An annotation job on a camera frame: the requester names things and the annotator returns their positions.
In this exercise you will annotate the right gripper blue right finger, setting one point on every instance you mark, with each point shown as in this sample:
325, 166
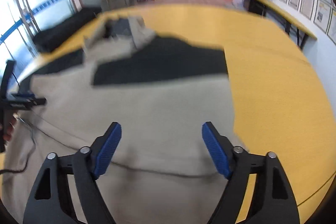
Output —
273, 199

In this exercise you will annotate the black folded garment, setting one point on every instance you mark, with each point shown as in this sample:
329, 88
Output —
48, 40

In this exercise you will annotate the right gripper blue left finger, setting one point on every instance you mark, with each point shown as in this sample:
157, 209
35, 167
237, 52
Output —
50, 199

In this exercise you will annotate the person's left hand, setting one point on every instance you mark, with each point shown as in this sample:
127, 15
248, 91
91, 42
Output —
7, 134

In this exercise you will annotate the beige and black jacket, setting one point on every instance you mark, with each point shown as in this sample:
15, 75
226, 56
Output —
161, 91

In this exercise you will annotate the narrow yellow side table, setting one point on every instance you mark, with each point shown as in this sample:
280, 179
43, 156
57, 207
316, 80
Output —
301, 30

